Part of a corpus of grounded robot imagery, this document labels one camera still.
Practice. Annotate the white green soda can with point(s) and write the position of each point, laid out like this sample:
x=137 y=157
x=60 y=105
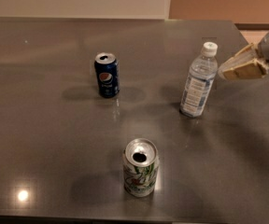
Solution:
x=140 y=167

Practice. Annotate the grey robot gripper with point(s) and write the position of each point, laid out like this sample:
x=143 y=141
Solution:
x=249 y=63

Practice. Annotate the blue Pepsi soda can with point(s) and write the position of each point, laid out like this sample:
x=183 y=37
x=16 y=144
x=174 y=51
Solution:
x=107 y=72

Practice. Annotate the clear blue-labelled plastic water bottle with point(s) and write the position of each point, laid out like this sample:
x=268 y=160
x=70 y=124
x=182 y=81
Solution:
x=199 y=81

